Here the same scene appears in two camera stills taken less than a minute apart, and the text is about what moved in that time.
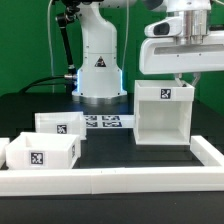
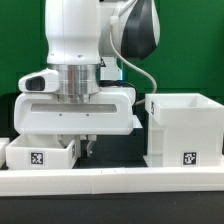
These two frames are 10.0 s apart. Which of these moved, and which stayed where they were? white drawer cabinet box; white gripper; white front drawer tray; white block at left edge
Moved: white gripper; white drawer cabinet box
Stayed: white block at left edge; white front drawer tray
